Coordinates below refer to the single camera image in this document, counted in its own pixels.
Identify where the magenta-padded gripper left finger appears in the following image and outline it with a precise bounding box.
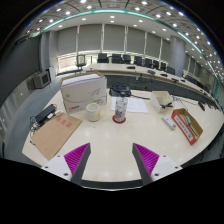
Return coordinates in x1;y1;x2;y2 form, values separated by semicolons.
40;142;92;186

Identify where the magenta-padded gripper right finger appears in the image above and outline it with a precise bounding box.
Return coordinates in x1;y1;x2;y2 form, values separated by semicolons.
131;142;184;186

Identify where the clear plastic water bottle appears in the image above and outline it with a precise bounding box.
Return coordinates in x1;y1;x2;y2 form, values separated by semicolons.
114;92;129;123

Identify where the brown kraft paper envelope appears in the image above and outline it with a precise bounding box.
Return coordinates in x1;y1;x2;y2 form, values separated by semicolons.
30;112;84;161

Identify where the white remote control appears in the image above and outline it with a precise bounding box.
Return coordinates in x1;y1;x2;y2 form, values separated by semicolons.
161;114;177;131

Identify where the open brown and red carton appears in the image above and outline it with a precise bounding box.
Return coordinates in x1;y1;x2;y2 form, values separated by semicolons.
170;107;204;146

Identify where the flat round red coaster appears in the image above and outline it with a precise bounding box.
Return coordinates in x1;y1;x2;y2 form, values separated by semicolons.
112;114;127;125

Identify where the flat black electronic device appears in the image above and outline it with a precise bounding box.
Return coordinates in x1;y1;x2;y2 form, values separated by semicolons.
34;103;58;124

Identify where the small green device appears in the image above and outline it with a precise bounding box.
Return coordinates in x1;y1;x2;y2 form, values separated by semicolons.
184;115;193;127

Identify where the white printed paper sheet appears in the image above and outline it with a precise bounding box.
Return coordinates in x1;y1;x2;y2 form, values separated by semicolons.
110;96;149;115

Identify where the small black tool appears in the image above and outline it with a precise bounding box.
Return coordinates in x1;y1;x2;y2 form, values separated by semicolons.
159;101;174;110

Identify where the small open white box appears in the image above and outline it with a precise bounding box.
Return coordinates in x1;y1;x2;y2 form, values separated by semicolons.
149;90;175;114

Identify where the white cardboard paper box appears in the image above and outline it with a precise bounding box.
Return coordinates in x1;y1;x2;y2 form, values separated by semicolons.
59;71;108;115

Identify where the black desk device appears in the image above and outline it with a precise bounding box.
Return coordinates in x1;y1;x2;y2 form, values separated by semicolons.
109;83;132;98

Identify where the small black handheld device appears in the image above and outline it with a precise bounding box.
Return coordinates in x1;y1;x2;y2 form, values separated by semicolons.
197;100;206;112

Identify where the grey box monitor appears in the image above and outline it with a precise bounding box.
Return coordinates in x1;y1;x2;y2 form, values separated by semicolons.
32;70;52;90

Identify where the long curved conference desk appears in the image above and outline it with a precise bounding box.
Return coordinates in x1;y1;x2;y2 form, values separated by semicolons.
81;62;218;111

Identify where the row of black office chairs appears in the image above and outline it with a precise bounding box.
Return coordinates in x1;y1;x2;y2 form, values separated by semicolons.
75;52;201;88

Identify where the group of ceiling lights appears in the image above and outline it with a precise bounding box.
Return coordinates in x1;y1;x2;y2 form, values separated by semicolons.
29;0;224;78

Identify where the white cup with yellow handle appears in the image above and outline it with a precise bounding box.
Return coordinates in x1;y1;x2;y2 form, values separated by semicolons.
85;102;102;123

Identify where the black cable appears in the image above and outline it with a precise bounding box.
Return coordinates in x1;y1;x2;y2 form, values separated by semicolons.
130;94;151;101

